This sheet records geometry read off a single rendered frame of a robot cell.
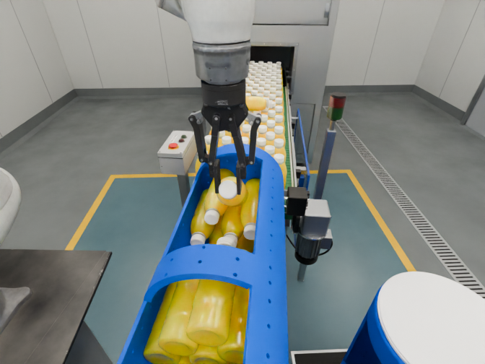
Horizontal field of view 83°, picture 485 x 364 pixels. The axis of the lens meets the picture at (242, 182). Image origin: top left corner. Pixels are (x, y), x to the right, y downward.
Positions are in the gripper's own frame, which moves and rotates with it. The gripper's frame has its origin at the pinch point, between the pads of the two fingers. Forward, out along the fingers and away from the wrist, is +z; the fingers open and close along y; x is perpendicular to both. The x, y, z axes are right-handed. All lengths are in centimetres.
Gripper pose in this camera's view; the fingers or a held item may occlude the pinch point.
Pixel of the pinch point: (228, 178)
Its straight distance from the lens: 57.5
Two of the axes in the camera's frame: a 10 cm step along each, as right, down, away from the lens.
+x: 1.1, -5.9, 8.0
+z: 0.1, 8.1, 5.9
